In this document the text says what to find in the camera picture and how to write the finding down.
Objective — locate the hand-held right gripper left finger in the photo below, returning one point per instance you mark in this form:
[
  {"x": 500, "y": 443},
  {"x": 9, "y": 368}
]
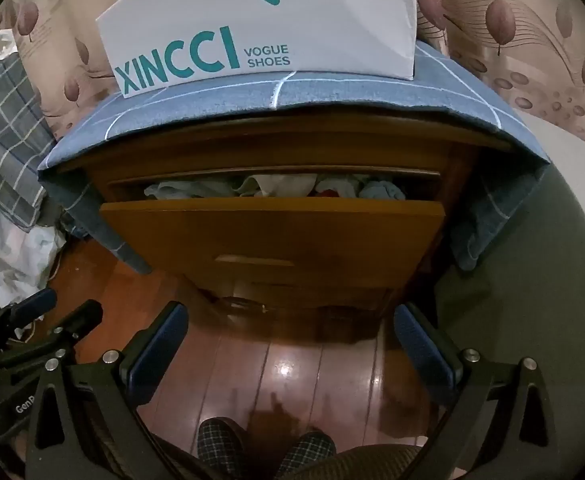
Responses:
[{"x": 157, "y": 352}]

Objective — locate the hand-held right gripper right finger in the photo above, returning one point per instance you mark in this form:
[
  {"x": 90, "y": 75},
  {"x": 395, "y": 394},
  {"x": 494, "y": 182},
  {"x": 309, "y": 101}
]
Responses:
[{"x": 422, "y": 352}]

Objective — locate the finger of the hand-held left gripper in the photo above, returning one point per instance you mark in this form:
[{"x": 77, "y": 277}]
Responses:
[
  {"x": 82, "y": 317},
  {"x": 35, "y": 304}
]

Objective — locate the light blue underwear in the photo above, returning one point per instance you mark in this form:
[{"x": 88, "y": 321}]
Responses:
[{"x": 381, "y": 191}]

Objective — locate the red underwear gold print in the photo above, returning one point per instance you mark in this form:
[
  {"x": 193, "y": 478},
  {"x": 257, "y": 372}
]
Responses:
[{"x": 325, "y": 193}]

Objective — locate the white floral sheet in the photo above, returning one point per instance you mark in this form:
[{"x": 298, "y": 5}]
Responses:
[{"x": 12, "y": 260}]

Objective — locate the dark plaid slipper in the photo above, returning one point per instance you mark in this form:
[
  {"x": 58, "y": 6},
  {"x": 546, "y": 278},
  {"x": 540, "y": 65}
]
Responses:
[
  {"x": 220, "y": 445},
  {"x": 307, "y": 452}
]

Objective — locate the dark green cloth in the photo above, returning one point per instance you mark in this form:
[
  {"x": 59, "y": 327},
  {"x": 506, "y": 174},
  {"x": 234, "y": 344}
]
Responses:
[{"x": 522, "y": 285}]

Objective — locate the grey plaid quilt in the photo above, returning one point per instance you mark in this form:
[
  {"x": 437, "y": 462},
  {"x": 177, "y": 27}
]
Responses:
[{"x": 2, "y": 125}]

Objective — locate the wooden nightstand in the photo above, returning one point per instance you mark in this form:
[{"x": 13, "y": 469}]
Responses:
[{"x": 272, "y": 145}]

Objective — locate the blue checked cloth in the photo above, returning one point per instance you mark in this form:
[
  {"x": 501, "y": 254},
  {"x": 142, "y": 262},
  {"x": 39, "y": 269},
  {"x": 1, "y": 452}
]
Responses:
[{"x": 222, "y": 102}]

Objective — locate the plain white bedding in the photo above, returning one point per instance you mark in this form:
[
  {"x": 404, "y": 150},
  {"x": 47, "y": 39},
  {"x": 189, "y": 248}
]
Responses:
[{"x": 567, "y": 135}]

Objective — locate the white shoe box teal print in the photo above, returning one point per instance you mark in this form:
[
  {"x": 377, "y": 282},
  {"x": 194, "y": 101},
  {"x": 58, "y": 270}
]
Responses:
[{"x": 272, "y": 10}]

